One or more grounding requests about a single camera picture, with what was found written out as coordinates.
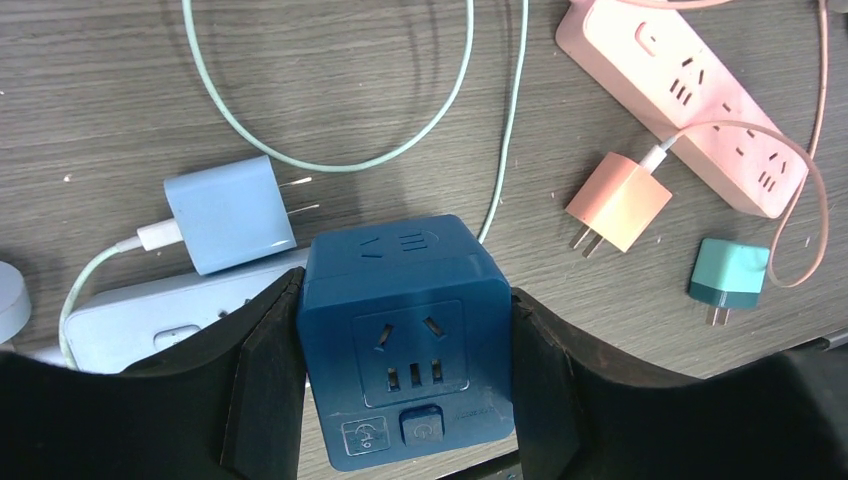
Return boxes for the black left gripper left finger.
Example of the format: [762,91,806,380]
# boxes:
[1,267,306,479]

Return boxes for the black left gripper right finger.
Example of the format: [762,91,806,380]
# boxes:
[512,289,847,479]

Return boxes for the dark blue cube socket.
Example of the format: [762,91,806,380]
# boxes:
[296,214,514,472]

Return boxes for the light blue charger plug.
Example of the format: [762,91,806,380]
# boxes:
[137,155,297,275]

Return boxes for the teal charger plug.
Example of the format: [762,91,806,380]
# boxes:
[687,238,771,326]

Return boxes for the orange pink charger plug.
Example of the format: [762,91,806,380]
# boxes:
[565,152,672,258]

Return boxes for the light blue power strip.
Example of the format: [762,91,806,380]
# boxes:
[60,248,309,374]

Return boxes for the pink power strip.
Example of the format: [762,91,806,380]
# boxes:
[556,1,807,219]

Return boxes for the pink charger cable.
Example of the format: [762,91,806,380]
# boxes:
[616,0,831,289]

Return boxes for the mint green charger cable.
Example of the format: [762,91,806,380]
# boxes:
[58,0,531,370]

